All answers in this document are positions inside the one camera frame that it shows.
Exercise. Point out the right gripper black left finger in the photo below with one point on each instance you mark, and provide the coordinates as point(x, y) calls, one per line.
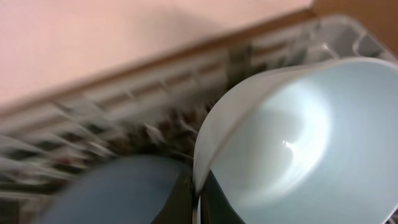
point(178, 208)

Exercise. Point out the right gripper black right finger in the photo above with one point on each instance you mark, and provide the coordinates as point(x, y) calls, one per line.
point(214, 206)

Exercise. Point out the large dark blue bowl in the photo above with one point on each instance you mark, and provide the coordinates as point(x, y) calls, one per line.
point(128, 190)

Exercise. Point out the light blue small bowl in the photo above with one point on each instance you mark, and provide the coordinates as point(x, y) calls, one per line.
point(306, 144)

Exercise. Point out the grey plastic dishwasher rack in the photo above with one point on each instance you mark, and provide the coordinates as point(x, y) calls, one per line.
point(156, 107)

